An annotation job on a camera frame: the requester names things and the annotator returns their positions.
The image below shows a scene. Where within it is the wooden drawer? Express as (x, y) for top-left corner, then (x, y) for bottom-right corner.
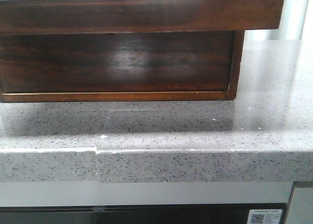
(0, 30), (235, 93)
(0, 0), (284, 35)

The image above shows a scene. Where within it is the dark wooden drawer cabinet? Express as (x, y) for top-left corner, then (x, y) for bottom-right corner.
(0, 29), (245, 103)

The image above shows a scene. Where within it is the black appliance under counter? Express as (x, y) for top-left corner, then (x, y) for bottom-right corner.
(0, 203), (287, 224)

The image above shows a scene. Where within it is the white QR code sticker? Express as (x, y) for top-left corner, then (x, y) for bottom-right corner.
(247, 209), (283, 224)

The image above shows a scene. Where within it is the grey pleated curtain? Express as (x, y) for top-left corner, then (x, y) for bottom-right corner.
(245, 0), (313, 41)

